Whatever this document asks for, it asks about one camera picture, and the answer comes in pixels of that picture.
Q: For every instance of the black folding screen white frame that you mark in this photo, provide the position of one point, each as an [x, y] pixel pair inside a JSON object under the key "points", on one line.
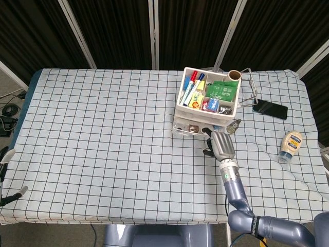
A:
{"points": [[115, 31]]}

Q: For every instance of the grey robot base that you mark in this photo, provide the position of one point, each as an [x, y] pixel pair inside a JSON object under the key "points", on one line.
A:
{"points": [[154, 236]]}

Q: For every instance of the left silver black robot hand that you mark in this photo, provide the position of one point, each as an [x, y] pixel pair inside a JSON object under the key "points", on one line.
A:
{"points": [[11, 196]]}

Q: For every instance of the black binder clips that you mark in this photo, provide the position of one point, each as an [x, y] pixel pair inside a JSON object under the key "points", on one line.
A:
{"points": [[225, 110]]}

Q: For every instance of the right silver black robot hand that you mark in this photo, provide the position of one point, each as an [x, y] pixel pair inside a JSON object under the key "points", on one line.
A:
{"points": [[223, 145]]}

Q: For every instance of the white metal table leg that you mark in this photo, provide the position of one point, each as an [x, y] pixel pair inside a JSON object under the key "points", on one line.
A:
{"points": [[228, 231]]}

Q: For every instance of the red cap whiteboard marker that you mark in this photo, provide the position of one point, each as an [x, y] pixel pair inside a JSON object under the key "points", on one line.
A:
{"points": [[194, 75]]}

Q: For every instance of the yellow sticky note pad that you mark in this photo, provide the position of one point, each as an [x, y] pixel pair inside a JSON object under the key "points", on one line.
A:
{"points": [[201, 85]]}

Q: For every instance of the yellow printed packet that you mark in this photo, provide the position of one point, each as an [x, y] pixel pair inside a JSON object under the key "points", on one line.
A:
{"points": [[196, 101]]}

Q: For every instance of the blue white checked tablecloth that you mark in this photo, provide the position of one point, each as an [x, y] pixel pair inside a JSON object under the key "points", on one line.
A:
{"points": [[102, 141]]}

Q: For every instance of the brown snack packet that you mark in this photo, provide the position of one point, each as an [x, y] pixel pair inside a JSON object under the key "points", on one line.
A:
{"points": [[194, 128]]}

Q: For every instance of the black power adapter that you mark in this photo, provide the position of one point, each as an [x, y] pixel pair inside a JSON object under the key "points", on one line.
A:
{"points": [[6, 126]]}

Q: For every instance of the white drawer organizer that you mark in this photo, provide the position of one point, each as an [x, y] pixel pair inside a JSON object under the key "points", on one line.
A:
{"points": [[203, 114]]}

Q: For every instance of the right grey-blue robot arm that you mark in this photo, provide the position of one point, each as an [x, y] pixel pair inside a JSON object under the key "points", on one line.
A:
{"points": [[235, 190]]}

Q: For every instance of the black smartphone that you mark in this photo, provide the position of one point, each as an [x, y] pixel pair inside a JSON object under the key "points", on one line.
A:
{"points": [[270, 109]]}

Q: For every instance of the small red packet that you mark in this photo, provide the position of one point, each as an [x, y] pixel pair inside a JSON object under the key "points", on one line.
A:
{"points": [[204, 105]]}

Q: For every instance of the blue eraser block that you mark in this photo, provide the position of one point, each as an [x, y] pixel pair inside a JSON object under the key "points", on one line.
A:
{"points": [[187, 82]]}

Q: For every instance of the clear plastic container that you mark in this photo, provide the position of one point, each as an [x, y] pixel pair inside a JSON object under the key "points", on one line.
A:
{"points": [[180, 127]]}

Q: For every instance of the blue cap whiteboard marker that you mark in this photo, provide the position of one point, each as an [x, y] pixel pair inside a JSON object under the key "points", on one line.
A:
{"points": [[202, 76]]}

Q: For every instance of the blue printed packet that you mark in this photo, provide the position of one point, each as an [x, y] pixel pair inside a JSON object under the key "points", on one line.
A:
{"points": [[213, 104]]}

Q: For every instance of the beige mayonnaise squeeze bottle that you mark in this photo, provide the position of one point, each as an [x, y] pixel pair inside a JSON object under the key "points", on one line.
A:
{"points": [[290, 144]]}

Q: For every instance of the green foil packet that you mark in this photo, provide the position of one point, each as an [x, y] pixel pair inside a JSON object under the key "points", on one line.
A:
{"points": [[221, 92], [218, 83]]}

